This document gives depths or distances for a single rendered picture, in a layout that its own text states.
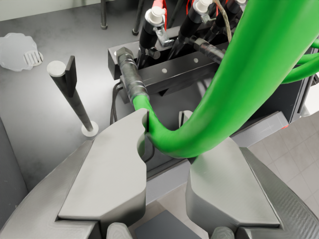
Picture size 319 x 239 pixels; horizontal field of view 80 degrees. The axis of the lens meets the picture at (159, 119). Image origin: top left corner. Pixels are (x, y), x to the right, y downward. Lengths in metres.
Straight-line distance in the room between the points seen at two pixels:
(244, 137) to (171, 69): 0.23
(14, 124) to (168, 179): 0.37
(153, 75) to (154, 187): 0.22
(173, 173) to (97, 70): 0.34
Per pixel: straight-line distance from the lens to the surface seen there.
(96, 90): 0.54
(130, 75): 0.20
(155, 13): 0.29
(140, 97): 0.17
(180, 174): 0.41
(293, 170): 2.01
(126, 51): 0.24
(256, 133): 0.52
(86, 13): 0.66
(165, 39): 0.29
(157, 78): 0.40
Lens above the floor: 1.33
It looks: 71 degrees down
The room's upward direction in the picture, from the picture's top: 50 degrees clockwise
